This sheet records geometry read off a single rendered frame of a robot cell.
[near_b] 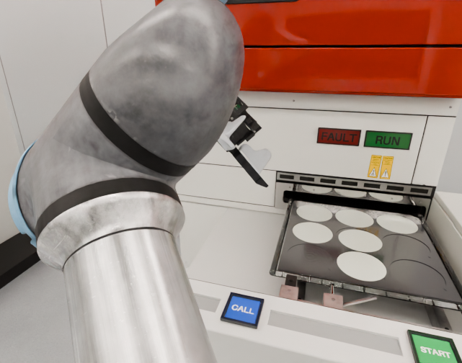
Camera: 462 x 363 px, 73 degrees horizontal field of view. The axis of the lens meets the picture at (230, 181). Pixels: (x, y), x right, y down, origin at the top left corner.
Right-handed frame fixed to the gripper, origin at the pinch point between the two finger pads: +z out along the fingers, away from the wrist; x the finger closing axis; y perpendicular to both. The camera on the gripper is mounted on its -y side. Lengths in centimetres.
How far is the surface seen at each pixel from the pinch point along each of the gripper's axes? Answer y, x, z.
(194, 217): -28, 50, -35
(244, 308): -13.9, 4.2, 15.6
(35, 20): -61, 48, -299
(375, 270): 6.7, 30.9, 18.7
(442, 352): 4.4, 10.7, 34.0
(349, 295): -1.1, 35.3, 18.8
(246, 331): -14.7, 2.2, 18.9
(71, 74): -70, 84, -264
